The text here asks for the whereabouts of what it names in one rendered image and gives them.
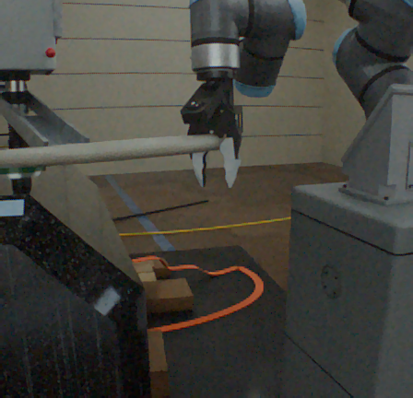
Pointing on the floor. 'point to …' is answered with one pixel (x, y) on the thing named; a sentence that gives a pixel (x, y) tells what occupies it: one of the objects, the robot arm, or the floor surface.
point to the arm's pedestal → (348, 297)
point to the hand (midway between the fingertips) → (215, 181)
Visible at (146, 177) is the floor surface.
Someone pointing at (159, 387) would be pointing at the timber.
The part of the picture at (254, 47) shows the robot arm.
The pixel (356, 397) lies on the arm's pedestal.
